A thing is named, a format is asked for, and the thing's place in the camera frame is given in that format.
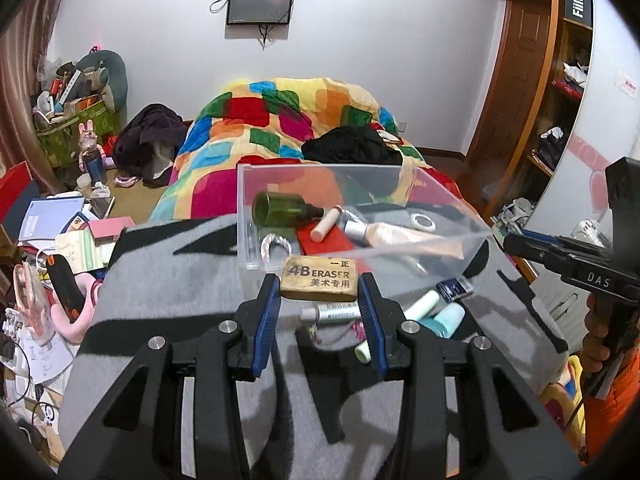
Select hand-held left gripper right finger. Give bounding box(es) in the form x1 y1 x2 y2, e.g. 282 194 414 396
359 272 583 480

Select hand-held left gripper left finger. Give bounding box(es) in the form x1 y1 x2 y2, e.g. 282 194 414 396
59 272 283 480

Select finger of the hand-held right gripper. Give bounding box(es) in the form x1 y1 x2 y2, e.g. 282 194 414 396
502 234 568 273
520 229 608 257

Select tan eraser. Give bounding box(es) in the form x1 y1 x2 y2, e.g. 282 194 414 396
279 255 360 302

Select red foil bag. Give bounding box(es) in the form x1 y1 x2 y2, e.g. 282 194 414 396
295 225 361 257

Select beige cosmetic tube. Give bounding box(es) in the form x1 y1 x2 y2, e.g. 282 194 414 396
362 222 466 261

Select jump rope with wooden handle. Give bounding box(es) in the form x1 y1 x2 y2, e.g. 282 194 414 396
259 204 345 262

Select clear plastic storage bin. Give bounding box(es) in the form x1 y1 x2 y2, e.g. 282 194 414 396
236 162 493 273

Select white tape roll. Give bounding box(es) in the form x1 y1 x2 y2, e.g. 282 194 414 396
410 212 440 233

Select green glass bottle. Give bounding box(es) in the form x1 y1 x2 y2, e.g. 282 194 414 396
251 191 326 227

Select person's right hand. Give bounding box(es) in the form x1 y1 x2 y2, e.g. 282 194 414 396
584 292 617 353

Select white ointment tube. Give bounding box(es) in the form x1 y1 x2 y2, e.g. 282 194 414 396
300 301 363 325

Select mint green tube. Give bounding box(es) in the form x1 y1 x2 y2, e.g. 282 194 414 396
402 290 442 322

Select teal bottle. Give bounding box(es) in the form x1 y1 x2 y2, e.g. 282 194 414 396
420 302 466 338

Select blue card box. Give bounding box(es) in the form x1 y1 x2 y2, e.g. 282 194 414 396
436 277 474 303

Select white sliding door with hearts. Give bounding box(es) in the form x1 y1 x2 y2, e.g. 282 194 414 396
525 0 640 261

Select grey black striped blanket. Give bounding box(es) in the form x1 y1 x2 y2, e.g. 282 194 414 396
57 210 571 480

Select wooden wardrobe shelves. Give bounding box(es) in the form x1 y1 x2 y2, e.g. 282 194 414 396
480 0 596 241

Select colourful printed bedsheet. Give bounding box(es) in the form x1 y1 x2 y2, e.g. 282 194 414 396
539 355 587 461

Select brown wooden door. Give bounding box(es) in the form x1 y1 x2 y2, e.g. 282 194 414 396
465 0 553 161

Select black clothing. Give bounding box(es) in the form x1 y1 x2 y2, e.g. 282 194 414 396
302 125 403 166

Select pink book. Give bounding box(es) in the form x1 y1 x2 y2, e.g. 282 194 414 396
89 217 135 241

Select colourful patchwork quilt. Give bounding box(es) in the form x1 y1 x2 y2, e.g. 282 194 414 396
150 77 466 221

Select green white booklet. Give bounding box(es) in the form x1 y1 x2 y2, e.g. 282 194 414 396
55 230 113 271

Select black printed box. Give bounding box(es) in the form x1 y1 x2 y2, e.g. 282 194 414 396
564 0 595 26

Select dark purple clothing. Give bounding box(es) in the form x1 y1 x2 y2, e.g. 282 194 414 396
112 104 187 186

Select dark blue bottle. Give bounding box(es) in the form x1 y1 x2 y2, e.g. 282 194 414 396
82 152 107 183

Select pink plastic holder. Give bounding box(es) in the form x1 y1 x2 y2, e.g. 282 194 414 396
12 262 96 341

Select blue notebook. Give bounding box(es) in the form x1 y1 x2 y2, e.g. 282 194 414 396
20 197 86 246

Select pink bunny toy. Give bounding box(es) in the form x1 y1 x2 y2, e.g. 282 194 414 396
77 121 106 158

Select green bag of clutter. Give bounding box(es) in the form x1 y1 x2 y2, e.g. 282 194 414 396
37 100 118 166

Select red box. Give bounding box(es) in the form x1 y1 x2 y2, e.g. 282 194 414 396
0 161 36 221

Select grey neck pillow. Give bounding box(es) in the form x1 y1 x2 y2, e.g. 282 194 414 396
75 50 128 111

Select brown curtain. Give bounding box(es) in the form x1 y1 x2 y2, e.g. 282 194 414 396
0 0 81 196

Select black orange handle tool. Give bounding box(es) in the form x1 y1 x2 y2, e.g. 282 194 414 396
46 255 86 323

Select small wall monitor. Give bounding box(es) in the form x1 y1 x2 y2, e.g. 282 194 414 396
226 0 295 26

